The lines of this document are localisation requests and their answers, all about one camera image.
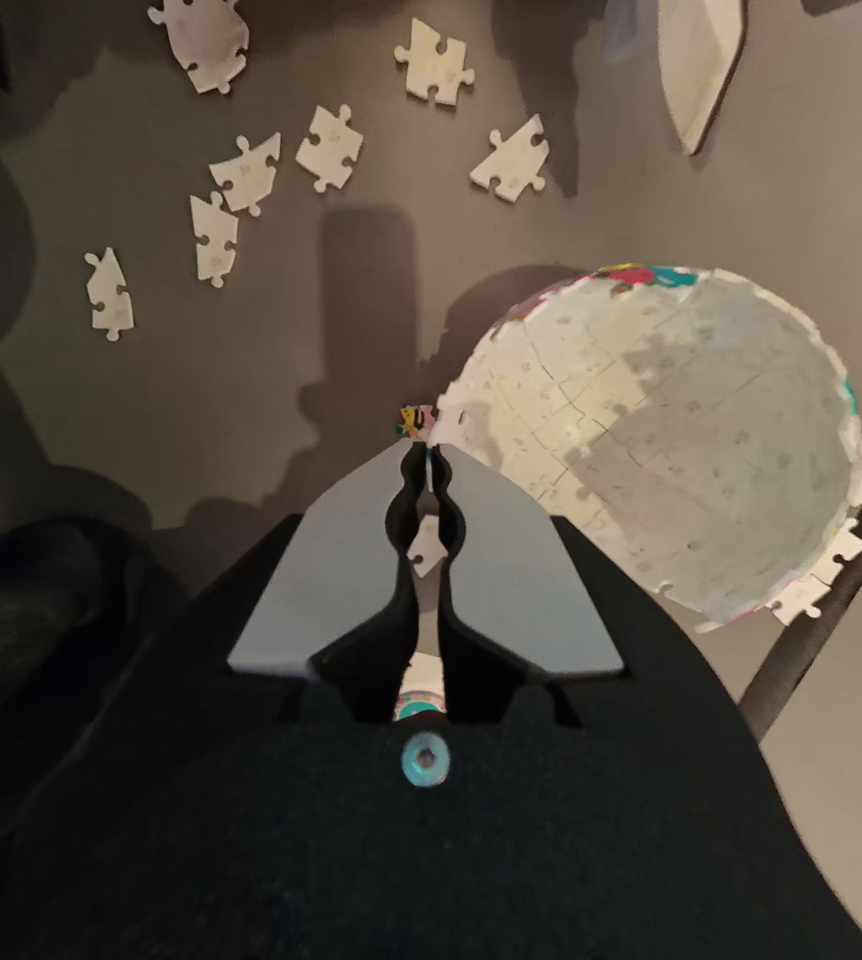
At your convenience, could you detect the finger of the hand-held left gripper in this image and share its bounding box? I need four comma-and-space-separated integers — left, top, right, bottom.
656, 0, 747, 157

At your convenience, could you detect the colourful puzzle ball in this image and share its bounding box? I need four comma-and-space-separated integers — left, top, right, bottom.
431, 266, 862, 631

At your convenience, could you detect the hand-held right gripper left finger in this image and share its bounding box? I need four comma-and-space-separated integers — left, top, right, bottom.
229, 444, 429, 721

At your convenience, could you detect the white puzzle piece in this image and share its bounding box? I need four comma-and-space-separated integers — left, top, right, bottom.
394, 17, 477, 108
208, 132, 283, 217
470, 116, 552, 205
148, 0, 250, 96
295, 102, 366, 193
188, 191, 240, 289
83, 248, 136, 343

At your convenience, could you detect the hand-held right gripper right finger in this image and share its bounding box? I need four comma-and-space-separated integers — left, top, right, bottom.
433, 444, 625, 721

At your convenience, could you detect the colourful puzzle piece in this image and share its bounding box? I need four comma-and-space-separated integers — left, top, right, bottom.
397, 402, 450, 724

